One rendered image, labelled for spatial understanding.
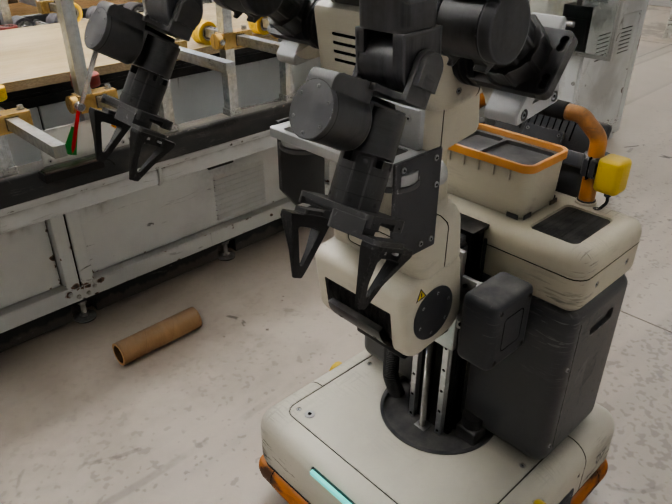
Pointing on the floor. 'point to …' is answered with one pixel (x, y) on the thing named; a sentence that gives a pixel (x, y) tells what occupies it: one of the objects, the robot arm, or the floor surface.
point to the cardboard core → (156, 335)
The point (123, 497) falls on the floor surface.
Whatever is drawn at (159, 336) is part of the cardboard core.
